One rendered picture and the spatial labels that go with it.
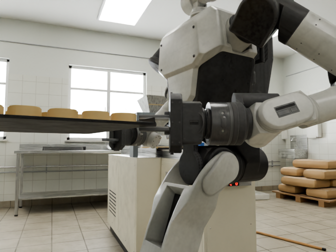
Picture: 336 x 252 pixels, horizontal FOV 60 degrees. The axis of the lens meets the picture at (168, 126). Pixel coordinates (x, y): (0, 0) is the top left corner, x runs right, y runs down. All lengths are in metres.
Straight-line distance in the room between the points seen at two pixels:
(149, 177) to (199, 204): 1.46
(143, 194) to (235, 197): 0.77
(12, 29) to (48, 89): 1.10
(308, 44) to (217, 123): 0.30
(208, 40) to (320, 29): 0.25
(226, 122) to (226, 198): 1.15
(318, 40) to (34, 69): 4.91
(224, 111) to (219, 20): 0.31
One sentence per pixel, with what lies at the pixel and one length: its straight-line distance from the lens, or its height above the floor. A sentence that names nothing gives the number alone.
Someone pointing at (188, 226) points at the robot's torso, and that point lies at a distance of 0.79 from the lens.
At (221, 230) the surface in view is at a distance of 1.71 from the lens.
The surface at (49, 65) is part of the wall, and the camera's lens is 5.36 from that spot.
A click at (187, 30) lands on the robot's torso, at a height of 1.22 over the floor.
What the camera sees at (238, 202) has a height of 0.60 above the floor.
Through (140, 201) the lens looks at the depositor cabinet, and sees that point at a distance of 2.22.
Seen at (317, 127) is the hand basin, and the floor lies 1.32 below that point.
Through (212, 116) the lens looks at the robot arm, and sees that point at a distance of 0.56.
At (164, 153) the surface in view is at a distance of 2.19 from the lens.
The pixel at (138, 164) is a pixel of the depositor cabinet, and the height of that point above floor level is 0.79.
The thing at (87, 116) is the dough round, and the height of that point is 0.96.
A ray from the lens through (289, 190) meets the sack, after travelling 5.71.
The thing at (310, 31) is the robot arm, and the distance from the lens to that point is 0.75.
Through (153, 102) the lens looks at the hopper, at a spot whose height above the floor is 1.26.
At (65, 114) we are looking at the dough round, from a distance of 0.51.
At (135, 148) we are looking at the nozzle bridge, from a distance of 2.28.
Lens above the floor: 0.91
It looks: 4 degrees up
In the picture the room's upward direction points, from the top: straight up
